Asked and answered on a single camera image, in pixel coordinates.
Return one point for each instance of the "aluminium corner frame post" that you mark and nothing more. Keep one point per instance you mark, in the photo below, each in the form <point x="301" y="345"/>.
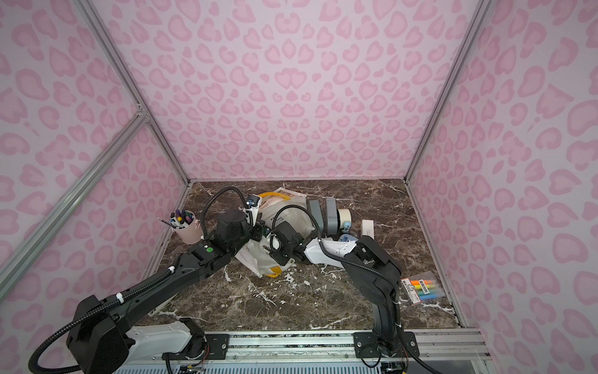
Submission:
<point x="482" y="13"/>
<point x="98" y="28"/>

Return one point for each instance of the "highlighter marker pack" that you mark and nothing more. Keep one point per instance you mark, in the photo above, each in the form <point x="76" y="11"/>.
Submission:
<point x="423" y="287"/>

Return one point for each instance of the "pink pen holder cup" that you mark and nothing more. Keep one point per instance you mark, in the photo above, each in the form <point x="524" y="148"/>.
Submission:
<point x="185" y="224"/>

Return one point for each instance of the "white canvas tote bag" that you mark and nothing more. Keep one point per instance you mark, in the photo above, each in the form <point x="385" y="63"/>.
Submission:
<point x="281" y="205"/>

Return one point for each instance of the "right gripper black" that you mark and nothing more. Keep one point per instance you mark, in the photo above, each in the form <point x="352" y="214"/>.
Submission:
<point x="274" y="248"/>

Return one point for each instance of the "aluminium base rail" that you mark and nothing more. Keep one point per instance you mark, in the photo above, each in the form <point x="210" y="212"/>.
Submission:
<point x="303" y="351"/>

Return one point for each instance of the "light blue alarm clock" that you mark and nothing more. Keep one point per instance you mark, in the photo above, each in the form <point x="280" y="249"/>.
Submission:
<point x="347" y="238"/>

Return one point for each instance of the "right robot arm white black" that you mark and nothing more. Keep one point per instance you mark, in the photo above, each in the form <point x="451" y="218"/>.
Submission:
<point x="373" y="272"/>

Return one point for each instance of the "aluminium corner frame post right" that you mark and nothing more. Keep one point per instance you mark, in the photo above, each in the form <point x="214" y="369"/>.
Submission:
<point x="482" y="13"/>

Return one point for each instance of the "aluminium corner frame post left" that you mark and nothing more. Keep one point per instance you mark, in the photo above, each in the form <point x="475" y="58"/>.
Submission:
<point x="98" y="28"/>

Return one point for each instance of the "aluminium diagonal frame bar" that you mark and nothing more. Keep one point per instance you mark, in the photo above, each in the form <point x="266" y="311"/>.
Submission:
<point x="31" y="248"/>

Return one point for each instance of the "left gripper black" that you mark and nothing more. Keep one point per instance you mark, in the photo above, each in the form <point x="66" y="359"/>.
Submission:
<point x="255" y="231"/>

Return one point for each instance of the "white square alarm clock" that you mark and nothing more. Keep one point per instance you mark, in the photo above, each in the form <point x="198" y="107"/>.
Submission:
<point x="368" y="228"/>

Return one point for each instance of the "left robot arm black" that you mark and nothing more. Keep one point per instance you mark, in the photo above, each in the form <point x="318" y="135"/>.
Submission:
<point x="102" y="338"/>

